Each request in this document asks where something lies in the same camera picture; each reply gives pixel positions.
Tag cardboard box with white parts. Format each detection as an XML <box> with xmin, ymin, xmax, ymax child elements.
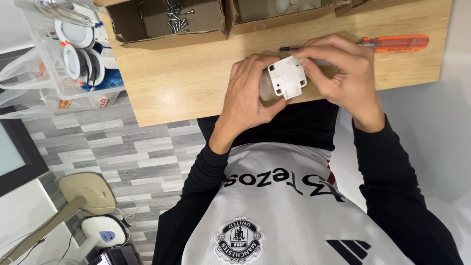
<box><xmin>226</xmin><ymin>0</ymin><xmax>351</xmax><ymax>36</ymax></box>

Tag thin black cable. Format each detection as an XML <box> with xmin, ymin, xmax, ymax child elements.
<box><xmin>60</xmin><ymin>226</ymin><xmax>82</xmax><ymax>260</ymax></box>

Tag person's right hand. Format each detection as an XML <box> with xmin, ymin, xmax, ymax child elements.
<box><xmin>294</xmin><ymin>34</ymin><xmax>386</xmax><ymax>133</ymax></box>

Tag black box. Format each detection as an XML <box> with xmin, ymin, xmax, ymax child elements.
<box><xmin>89</xmin><ymin>244</ymin><xmax>141</xmax><ymax>265</ymax></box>

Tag thin white cable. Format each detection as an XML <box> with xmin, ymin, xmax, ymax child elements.
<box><xmin>79</xmin><ymin>206</ymin><xmax>140</xmax><ymax>229</ymax></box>

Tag black framed panel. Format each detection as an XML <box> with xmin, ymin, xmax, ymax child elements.
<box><xmin>0</xmin><ymin>106</ymin><xmax>49</xmax><ymax>198</ymax></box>

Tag clear crate of round downlights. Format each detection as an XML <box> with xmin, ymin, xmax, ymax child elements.
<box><xmin>14</xmin><ymin>0</ymin><xmax>126</xmax><ymax>101</ymax></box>

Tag pile of silver screws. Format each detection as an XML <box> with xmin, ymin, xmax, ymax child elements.
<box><xmin>163</xmin><ymin>0</ymin><xmax>196</xmax><ymax>34</ymax></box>

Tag person's left hand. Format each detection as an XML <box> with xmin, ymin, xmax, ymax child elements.
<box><xmin>208</xmin><ymin>53</ymin><xmax>291</xmax><ymax>151</ymax></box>

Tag person's black trousers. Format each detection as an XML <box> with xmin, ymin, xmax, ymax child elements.
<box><xmin>196</xmin><ymin>99</ymin><xmax>341</xmax><ymax>152</ymax></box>

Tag white handheld appliance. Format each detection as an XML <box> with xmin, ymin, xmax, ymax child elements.
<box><xmin>73</xmin><ymin>215</ymin><xmax>129</xmax><ymax>260</ymax></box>

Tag group of white round parts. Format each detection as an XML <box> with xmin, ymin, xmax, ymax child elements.
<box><xmin>274</xmin><ymin>0</ymin><xmax>317</xmax><ymax>14</ymax></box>

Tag beige standing fan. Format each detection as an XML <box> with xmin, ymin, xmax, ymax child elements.
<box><xmin>0</xmin><ymin>172</ymin><xmax>118</xmax><ymax>265</ymax></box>

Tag white square plastic lamp housing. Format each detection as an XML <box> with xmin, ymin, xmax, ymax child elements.
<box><xmin>259</xmin><ymin>55</ymin><xmax>308</xmax><ymax>102</ymax></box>

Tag cardboard box with screws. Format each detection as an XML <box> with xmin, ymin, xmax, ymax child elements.
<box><xmin>105</xmin><ymin>0</ymin><xmax>229</xmax><ymax>51</ymax></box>

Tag person's white jersey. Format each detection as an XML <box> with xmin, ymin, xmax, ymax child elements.
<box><xmin>181</xmin><ymin>142</ymin><xmax>416</xmax><ymax>265</ymax></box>

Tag orange handled screwdriver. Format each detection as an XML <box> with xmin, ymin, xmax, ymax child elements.
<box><xmin>278</xmin><ymin>35</ymin><xmax>430</xmax><ymax>53</ymax></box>

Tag white plastic bag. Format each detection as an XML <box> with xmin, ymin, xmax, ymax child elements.
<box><xmin>0</xmin><ymin>47</ymin><xmax>123</xmax><ymax>120</ymax></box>

